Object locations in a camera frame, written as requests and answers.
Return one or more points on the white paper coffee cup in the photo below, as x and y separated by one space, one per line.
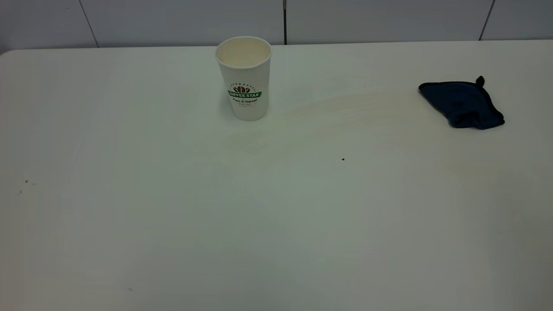
244 82

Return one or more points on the dark blue cleaning cloth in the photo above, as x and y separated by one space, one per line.
462 103

